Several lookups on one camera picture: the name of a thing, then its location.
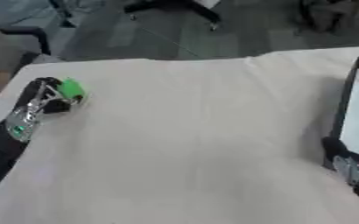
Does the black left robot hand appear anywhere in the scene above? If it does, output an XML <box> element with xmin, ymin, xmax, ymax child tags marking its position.
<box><xmin>12</xmin><ymin>76</ymin><xmax>87</xmax><ymax>117</ymax></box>

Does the green toy block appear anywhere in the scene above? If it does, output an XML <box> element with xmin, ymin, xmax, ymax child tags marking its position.
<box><xmin>55</xmin><ymin>77</ymin><xmax>88</xmax><ymax>102</ymax></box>

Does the black wheeled chair base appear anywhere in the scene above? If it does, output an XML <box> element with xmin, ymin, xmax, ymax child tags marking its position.
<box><xmin>123</xmin><ymin>0</ymin><xmax>224</xmax><ymax>32</ymax></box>

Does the black metal frame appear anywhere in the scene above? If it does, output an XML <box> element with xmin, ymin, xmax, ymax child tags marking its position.
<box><xmin>0</xmin><ymin>25</ymin><xmax>53</xmax><ymax>56</ymax></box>

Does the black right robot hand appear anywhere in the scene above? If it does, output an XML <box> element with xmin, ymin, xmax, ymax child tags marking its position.
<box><xmin>320</xmin><ymin>136</ymin><xmax>357</xmax><ymax>172</ymax></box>

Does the black stand leg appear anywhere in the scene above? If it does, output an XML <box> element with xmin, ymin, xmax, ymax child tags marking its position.
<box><xmin>47</xmin><ymin>0</ymin><xmax>79</xmax><ymax>29</ymax></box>

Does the dark chair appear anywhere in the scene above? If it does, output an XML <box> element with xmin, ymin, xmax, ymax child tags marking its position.
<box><xmin>294</xmin><ymin>0</ymin><xmax>359</xmax><ymax>33</ymax></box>

